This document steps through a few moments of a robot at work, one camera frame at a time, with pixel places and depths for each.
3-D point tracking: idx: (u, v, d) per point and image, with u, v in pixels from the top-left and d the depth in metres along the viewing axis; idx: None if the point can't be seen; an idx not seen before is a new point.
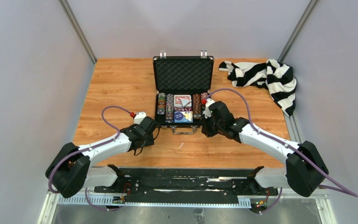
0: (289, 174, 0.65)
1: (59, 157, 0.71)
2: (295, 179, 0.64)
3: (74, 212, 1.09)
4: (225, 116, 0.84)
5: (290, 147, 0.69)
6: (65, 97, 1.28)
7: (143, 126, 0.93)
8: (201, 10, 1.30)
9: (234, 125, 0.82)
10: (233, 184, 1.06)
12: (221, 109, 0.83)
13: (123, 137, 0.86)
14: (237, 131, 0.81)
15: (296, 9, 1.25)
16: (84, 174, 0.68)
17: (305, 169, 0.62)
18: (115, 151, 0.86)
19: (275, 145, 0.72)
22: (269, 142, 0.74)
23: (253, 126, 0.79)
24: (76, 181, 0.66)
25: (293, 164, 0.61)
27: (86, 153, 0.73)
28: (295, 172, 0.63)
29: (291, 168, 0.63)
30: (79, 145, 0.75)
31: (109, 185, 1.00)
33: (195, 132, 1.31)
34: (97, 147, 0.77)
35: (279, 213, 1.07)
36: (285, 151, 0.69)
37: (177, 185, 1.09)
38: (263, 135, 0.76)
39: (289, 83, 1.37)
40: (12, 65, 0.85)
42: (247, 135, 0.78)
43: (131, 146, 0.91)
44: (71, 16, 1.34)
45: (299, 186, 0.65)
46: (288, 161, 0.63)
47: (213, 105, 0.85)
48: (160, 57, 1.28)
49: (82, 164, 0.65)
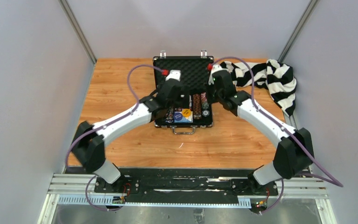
0: (278, 156, 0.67)
1: (78, 135, 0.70)
2: (282, 162, 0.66)
3: (74, 212, 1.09)
4: (227, 87, 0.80)
5: (286, 130, 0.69)
6: (65, 98, 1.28)
7: (165, 93, 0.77)
8: (200, 10, 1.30)
9: (234, 98, 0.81)
10: (233, 184, 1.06)
12: (224, 79, 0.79)
13: (141, 110, 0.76)
14: (237, 104, 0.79)
15: (296, 9, 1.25)
16: (103, 151, 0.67)
17: (294, 154, 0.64)
18: (134, 125, 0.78)
19: (271, 126, 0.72)
22: (265, 120, 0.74)
23: (253, 102, 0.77)
24: (93, 159, 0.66)
25: (285, 147, 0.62)
27: (101, 131, 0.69)
28: (284, 156, 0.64)
29: (281, 151, 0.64)
30: (94, 124, 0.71)
31: (111, 182, 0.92)
33: (195, 132, 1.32)
34: (113, 123, 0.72)
35: (279, 213, 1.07)
36: (279, 134, 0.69)
37: (177, 185, 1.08)
38: (262, 113, 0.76)
39: (289, 83, 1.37)
40: (12, 64, 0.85)
42: (245, 110, 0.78)
43: (153, 117, 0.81)
44: (71, 16, 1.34)
45: (283, 170, 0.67)
46: (280, 144, 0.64)
47: (217, 73, 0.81)
48: (160, 58, 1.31)
49: (97, 143, 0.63)
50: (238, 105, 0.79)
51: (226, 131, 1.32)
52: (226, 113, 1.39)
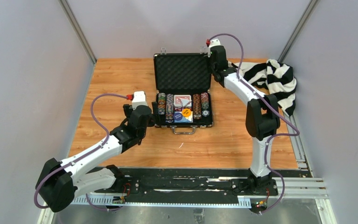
0: (248, 115, 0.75)
1: (44, 173, 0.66)
2: (250, 120, 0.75)
3: (74, 212, 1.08)
4: (220, 60, 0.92)
5: (257, 94, 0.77)
6: (65, 98, 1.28)
7: (134, 122, 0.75)
8: (201, 9, 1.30)
9: (223, 71, 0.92)
10: (233, 184, 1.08)
12: (220, 53, 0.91)
13: (112, 142, 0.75)
14: (224, 76, 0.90)
15: (296, 9, 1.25)
16: (72, 188, 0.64)
17: (259, 112, 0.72)
18: (106, 157, 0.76)
19: (246, 91, 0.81)
22: (243, 87, 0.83)
23: (237, 74, 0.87)
24: (62, 197, 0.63)
25: (250, 103, 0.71)
27: (69, 169, 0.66)
28: (251, 113, 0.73)
29: (249, 109, 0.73)
30: (63, 160, 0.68)
31: (109, 186, 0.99)
33: (195, 132, 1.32)
34: (81, 159, 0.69)
35: (279, 212, 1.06)
36: (251, 96, 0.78)
37: (177, 185, 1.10)
38: (242, 82, 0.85)
39: (289, 83, 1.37)
40: (13, 65, 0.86)
42: (230, 80, 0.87)
43: (124, 148, 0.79)
44: (71, 16, 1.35)
45: (252, 129, 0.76)
46: (248, 102, 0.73)
47: (214, 47, 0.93)
48: (161, 54, 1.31)
49: (64, 182, 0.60)
50: (225, 77, 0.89)
51: (226, 131, 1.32)
52: (225, 113, 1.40)
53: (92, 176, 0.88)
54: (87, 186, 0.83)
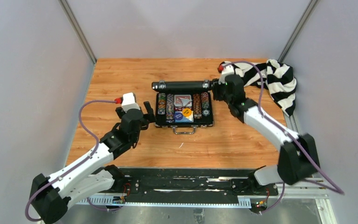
0: (281, 162, 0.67)
1: (33, 189, 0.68)
2: (285, 167, 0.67)
3: (74, 213, 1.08)
4: (237, 94, 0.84)
5: (289, 135, 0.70)
6: (65, 98, 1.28)
7: (124, 128, 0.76)
8: (201, 9, 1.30)
9: (242, 105, 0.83)
10: (233, 184, 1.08)
12: (237, 86, 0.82)
13: (102, 151, 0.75)
14: (243, 111, 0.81)
15: (296, 9, 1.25)
16: (62, 203, 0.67)
17: (297, 159, 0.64)
18: (98, 166, 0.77)
19: (275, 131, 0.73)
22: (271, 126, 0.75)
23: (259, 109, 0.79)
24: (52, 211, 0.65)
25: (286, 150, 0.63)
27: (56, 185, 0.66)
28: (287, 160, 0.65)
29: (284, 155, 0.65)
30: (50, 175, 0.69)
31: (108, 188, 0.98)
33: (195, 132, 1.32)
34: (69, 173, 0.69)
35: (279, 212, 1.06)
36: (282, 137, 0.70)
37: (177, 185, 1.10)
38: (266, 119, 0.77)
39: (289, 83, 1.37)
40: (13, 65, 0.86)
42: (251, 116, 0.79)
43: (116, 155, 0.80)
44: (71, 16, 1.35)
45: (286, 176, 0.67)
46: (283, 148, 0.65)
47: (231, 78, 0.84)
48: (159, 87, 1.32)
49: (52, 198, 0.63)
50: (245, 112, 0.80)
51: (226, 131, 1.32)
52: (226, 113, 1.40)
53: (88, 182, 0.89)
54: (84, 192, 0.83)
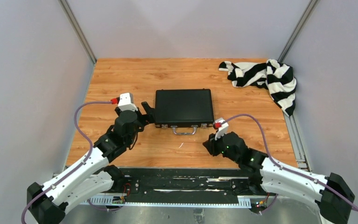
0: (326, 209, 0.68)
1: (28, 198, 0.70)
2: (332, 213, 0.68)
3: (74, 213, 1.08)
4: (243, 152, 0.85)
5: (319, 182, 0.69)
6: (65, 98, 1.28)
7: (118, 131, 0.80)
8: (200, 9, 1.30)
9: (252, 161, 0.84)
10: (233, 184, 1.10)
12: (240, 146, 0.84)
13: (96, 157, 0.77)
14: (258, 168, 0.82)
15: (296, 9, 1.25)
16: (57, 211, 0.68)
17: (340, 204, 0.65)
18: (92, 172, 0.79)
19: (304, 181, 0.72)
22: (294, 178, 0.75)
23: (273, 162, 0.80)
24: (48, 220, 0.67)
25: (330, 202, 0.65)
27: (50, 193, 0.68)
28: (333, 209, 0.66)
29: (328, 206, 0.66)
30: (44, 184, 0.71)
31: (109, 188, 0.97)
33: (195, 132, 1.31)
34: (63, 181, 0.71)
35: (279, 212, 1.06)
36: (315, 187, 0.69)
37: (177, 185, 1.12)
38: (286, 171, 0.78)
39: (289, 83, 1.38)
40: (13, 64, 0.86)
42: (269, 171, 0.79)
43: (111, 158, 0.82)
44: (71, 16, 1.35)
45: (334, 218, 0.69)
46: (324, 201, 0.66)
47: (231, 141, 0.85)
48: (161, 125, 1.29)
49: (46, 207, 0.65)
50: (260, 169, 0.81)
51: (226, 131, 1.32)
52: (226, 113, 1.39)
53: (86, 185, 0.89)
54: (82, 196, 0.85)
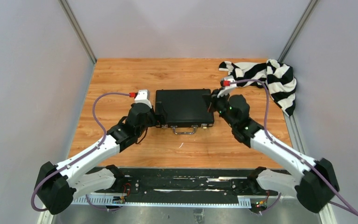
0: (303, 191, 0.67)
1: (40, 177, 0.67)
2: (308, 196, 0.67)
3: (74, 213, 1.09)
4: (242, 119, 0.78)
5: (306, 163, 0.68)
6: (65, 98, 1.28)
7: (131, 121, 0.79)
8: (200, 9, 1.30)
9: (247, 129, 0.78)
10: (233, 184, 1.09)
12: (243, 112, 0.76)
13: (108, 143, 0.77)
14: (249, 137, 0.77)
15: (296, 9, 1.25)
16: (67, 192, 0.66)
17: (320, 188, 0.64)
18: (103, 158, 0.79)
19: (290, 159, 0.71)
22: (283, 153, 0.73)
23: (267, 134, 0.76)
24: (58, 200, 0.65)
25: (309, 182, 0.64)
27: (65, 173, 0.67)
28: (310, 190, 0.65)
29: (306, 186, 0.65)
30: (58, 164, 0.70)
31: (108, 187, 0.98)
33: (195, 132, 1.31)
34: (77, 162, 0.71)
35: (279, 212, 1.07)
36: (299, 166, 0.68)
37: (177, 185, 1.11)
38: (277, 145, 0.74)
39: (289, 83, 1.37)
40: (13, 64, 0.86)
42: (259, 142, 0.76)
43: (122, 147, 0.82)
44: (71, 16, 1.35)
45: (309, 203, 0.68)
46: (304, 180, 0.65)
47: (236, 104, 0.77)
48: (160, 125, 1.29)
49: (60, 185, 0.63)
50: (252, 137, 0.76)
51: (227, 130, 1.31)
52: None
53: (90, 178, 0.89)
54: (88, 185, 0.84)
